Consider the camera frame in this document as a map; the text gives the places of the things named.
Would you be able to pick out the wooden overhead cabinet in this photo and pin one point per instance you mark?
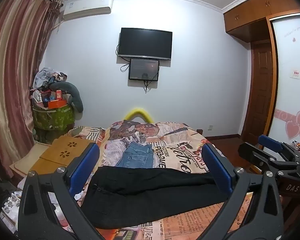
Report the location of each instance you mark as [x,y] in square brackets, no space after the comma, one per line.
[255,12]

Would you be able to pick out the green patterned storage bag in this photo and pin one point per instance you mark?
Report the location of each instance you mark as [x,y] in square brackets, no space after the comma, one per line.
[52,118]

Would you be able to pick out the white air conditioner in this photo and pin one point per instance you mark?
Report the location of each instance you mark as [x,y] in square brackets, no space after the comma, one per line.
[86,7]

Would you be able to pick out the small black wall monitor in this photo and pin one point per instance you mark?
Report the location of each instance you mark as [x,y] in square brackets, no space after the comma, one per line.
[143,68]

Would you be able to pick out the beige board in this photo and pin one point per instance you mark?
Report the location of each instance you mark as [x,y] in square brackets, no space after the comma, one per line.
[25,160]

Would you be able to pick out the blue jeans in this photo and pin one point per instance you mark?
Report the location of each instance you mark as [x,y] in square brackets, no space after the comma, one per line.
[136,156]

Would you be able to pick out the pile of bags and clutter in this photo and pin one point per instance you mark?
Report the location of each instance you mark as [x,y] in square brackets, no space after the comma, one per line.
[46,77]

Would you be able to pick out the white heart-sticker wardrobe door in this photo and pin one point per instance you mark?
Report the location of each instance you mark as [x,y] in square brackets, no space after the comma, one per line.
[290,50]

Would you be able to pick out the wooden laptop table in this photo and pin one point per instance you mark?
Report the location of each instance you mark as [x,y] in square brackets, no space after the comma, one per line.
[62,152]

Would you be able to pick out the black wall television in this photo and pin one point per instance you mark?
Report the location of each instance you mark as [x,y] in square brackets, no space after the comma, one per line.
[145,42]

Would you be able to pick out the small white door sign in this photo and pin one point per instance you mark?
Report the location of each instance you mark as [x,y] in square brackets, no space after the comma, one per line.
[295,73]

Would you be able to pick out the yellow foam tube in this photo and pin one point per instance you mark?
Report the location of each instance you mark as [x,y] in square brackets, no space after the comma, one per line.
[138,110]

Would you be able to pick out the white wall socket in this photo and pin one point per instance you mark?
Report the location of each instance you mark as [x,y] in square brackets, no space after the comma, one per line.
[210,127]

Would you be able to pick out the black pants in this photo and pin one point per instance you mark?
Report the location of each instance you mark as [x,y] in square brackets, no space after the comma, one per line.
[145,195]

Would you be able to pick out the orange box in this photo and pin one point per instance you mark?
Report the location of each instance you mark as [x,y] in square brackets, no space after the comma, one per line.
[55,103]

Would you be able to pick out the brown wooden door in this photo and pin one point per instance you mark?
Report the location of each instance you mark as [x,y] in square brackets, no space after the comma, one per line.
[260,90]

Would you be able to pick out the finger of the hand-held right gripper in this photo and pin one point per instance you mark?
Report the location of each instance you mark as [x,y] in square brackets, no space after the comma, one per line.
[262,158]
[271,143]

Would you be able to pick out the striped red curtain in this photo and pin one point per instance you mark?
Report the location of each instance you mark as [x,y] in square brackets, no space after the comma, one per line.
[15,55]

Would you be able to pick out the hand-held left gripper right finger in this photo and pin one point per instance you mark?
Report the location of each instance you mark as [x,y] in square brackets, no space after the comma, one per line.
[218,170]

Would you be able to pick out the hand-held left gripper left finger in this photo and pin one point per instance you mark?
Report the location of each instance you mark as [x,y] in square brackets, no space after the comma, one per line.
[86,165]

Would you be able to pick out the grey curved pillow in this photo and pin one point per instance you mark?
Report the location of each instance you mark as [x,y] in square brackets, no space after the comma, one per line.
[73,93]

